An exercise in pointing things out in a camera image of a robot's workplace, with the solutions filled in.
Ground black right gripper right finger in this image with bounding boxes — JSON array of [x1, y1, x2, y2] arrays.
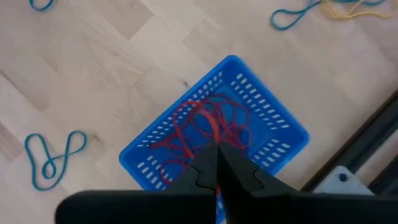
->
[[219, 142, 398, 224]]

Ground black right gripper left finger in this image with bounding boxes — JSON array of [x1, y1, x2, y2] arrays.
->
[[55, 141, 218, 224]]

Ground yellow rubber band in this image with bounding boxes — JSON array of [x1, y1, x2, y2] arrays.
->
[[320, 0, 398, 21]]

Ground rubber bands near top right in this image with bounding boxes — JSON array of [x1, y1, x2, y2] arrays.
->
[[269, 0, 388, 32]]

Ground teal rubber band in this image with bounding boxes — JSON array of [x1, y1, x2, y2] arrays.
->
[[24, 130, 88, 192], [29, 0, 55, 12]]

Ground blue plastic basket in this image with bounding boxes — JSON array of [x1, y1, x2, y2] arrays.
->
[[118, 54, 310, 224]]

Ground black metal table frame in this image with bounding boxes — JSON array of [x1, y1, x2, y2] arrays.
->
[[300, 90, 398, 195]]

